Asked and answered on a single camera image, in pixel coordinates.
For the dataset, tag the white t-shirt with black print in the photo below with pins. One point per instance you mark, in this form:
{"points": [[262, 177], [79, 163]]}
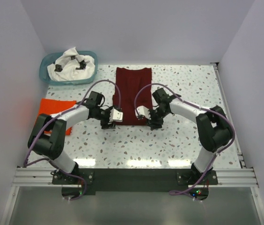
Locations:
{"points": [[71, 66]]}

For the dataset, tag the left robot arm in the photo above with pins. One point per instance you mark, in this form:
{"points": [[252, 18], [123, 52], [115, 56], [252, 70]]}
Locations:
{"points": [[48, 134]]}

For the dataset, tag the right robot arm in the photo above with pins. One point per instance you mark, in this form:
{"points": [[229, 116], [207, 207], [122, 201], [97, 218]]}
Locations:
{"points": [[214, 130]]}

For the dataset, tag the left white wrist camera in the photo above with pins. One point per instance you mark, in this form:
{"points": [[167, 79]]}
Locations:
{"points": [[116, 115]]}

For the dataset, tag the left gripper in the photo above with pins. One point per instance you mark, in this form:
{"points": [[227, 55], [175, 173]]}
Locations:
{"points": [[108, 122]]}

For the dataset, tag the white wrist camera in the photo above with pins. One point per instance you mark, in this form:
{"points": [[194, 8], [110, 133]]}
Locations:
{"points": [[116, 115], [142, 112]]}

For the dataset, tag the dark red t-shirt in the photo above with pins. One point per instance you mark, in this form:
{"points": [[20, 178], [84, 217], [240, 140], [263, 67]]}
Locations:
{"points": [[130, 82]]}

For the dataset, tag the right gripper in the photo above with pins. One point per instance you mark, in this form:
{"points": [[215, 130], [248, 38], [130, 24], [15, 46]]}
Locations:
{"points": [[154, 122]]}

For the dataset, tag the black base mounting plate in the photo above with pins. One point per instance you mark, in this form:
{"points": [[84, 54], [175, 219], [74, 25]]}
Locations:
{"points": [[136, 180]]}

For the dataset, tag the teal plastic basket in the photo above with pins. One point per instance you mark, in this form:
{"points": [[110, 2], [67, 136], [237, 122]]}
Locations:
{"points": [[50, 58]]}

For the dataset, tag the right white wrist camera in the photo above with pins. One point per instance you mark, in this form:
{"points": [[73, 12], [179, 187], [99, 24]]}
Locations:
{"points": [[142, 112]]}

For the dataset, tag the folded orange t-shirt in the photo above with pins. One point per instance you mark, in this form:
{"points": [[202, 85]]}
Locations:
{"points": [[50, 106]]}

